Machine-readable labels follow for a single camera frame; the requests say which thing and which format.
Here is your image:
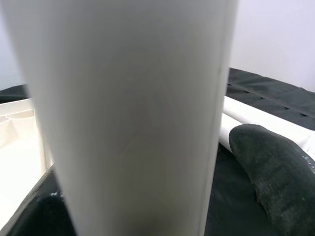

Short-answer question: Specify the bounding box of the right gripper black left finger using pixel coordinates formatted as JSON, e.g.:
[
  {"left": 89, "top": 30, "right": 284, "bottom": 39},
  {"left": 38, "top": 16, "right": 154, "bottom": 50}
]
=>
[{"left": 4, "top": 166, "right": 77, "bottom": 236}]

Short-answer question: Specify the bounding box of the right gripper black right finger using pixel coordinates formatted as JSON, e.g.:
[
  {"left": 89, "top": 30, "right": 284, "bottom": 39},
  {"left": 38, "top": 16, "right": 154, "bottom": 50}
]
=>
[{"left": 228, "top": 123, "right": 315, "bottom": 236}]

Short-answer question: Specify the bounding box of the black table cloth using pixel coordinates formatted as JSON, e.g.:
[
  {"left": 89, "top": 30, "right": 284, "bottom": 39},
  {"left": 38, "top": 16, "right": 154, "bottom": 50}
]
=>
[{"left": 0, "top": 67, "right": 315, "bottom": 236}]

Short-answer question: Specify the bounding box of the white plastic table top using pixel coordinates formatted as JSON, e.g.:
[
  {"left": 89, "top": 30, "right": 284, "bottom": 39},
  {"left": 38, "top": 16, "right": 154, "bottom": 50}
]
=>
[{"left": 0, "top": 98, "right": 54, "bottom": 229}]

